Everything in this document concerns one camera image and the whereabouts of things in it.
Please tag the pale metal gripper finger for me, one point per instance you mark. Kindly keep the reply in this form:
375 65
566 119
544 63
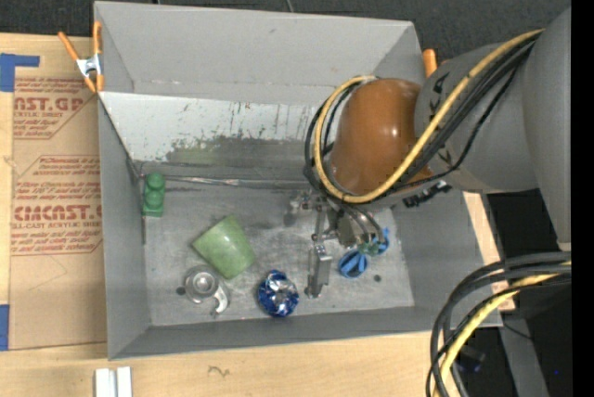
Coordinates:
319 270
292 212

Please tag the blue and silver foil ball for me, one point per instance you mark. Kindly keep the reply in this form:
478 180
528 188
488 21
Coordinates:
278 294

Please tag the pale green cup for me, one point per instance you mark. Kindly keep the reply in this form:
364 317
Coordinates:
225 247

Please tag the green toy brick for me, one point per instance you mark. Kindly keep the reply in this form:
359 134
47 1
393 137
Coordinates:
154 195

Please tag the grey metal bin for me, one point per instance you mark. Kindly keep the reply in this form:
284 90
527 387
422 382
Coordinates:
260 61

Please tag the brown cardboard board red print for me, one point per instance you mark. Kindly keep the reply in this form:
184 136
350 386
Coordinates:
51 182

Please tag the black cylinder on white bracket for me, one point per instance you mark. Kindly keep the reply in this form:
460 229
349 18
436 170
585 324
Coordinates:
420 199

